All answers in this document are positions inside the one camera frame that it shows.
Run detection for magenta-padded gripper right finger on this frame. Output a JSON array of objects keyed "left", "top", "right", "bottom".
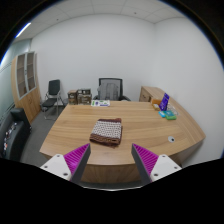
[{"left": 131, "top": 143, "right": 183, "bottom": 185}]

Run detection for black visitor chair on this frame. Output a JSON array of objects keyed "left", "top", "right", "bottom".
[{"left": 40, "top": 79, "right": 65, "bottom": 120}]

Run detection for white printed leaflet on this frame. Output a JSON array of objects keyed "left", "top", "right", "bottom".
[{"left": 90, "top": 99, "right": 111, "bottom": 108}]

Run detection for black flat cardboard box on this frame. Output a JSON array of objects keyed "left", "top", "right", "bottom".
[{"left": 77, "top": 88, "right": 92, "bottom": 96}]

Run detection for purple upright card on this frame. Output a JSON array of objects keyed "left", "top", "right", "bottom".
[{"left": 158, "top": 92, "right": 171, "bottom": 112}]

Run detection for grey mesh office chair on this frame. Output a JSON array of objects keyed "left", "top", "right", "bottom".
[{"left": 92, "top": 77, "right": 132, "bottom": 102}]

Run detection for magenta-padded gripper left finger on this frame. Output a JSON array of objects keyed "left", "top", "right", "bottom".
[{"left": 39, "top": 143, "right": 92, "bottom": 184}]

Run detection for brown white patterned towel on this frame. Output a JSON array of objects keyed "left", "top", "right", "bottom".
[{"left": 88, "top": 117, "right": 123, "bottom": 148}]

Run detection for low wooden side cabinet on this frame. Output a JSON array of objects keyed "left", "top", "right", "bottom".
[{"left": 138, "top": 85, "right": 166, "bottom": 103}]

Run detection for small green box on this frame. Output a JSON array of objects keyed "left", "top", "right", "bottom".
[{"left": 163, "top": 110, "right": 178, "bottom": 121}]

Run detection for black leather armchair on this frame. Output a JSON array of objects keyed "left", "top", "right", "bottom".
[{"left": 0, "top": 107, "right": 33, "bottom": 163}]

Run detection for wooden glass-door shelf cabinet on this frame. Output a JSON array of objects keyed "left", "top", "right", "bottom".
[{"left": 10, "top": 50, "right": 42, "bottom": 124}]

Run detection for orange wooden box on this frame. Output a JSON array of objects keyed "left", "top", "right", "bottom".
[{"left": 150, "top": 97, "right": 163, "bottom": 106}]

